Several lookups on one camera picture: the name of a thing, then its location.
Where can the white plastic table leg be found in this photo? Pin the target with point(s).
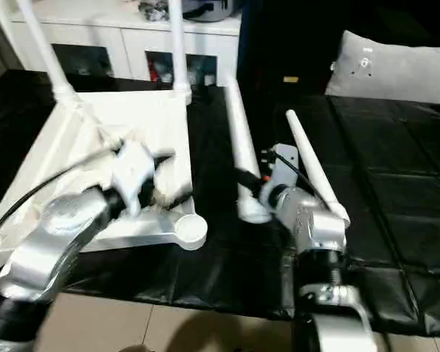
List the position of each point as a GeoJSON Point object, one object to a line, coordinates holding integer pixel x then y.
{"type": "Point", "coordinates": [311, 165]}
{"type": "Point", "coordinates": [242, 139]}
{"type": "Point", "coordinates": [179, 47]}
{"type": "Point", "coordinates": [44, 47]}

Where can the white plastic table top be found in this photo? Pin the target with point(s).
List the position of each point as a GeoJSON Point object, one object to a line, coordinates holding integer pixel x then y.
{"type": "Point", "coordinates": [95, 117]}

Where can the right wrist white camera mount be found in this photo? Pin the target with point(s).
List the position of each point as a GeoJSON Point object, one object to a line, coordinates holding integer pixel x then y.
{"type": "Point", "coordinates": [284, 168]}

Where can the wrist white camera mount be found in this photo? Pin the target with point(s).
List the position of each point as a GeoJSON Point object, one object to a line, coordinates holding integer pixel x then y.
{"type": "Point", "coordinates": [284, 168]}
{"type": "Point", "coordinates": [132, 172]}

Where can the black work surface mat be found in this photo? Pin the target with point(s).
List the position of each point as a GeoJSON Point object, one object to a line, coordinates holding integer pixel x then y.
{"type": "Point", "coordinates": [388, 165]}

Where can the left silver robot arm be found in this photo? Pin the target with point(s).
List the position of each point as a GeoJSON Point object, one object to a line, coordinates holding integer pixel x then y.
{"type": "Point", "coordinates": [51, 234]}

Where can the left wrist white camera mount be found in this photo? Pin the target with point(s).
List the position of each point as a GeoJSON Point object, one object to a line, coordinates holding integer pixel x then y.
{"type": "Point", "coordinates": [132, 172]}

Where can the black tangled item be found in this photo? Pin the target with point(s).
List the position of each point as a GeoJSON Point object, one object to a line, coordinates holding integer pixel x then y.
{"type": "Point", "coordinates": [152, 10]}

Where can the red bottle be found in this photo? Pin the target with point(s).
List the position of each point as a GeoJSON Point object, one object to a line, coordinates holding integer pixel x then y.
{"type": "Point", "coordinates": [153, 71]}

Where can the white cup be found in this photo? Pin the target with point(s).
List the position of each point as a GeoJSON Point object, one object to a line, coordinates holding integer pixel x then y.
{"type": "Point", "coordinates": [209, 78]}

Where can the grey pillow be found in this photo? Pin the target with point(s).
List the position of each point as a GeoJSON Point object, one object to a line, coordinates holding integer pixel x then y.
{"type": "Point", "coordinates": [388, 69]}

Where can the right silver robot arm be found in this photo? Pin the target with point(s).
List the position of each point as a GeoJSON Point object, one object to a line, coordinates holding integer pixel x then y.
{"type": "Point", "coordinates": [315, 227]}

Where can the white sideboard with glass doors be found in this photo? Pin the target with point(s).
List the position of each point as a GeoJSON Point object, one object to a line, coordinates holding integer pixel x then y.
{"type": "Point", "coordinates": [95, 33]}

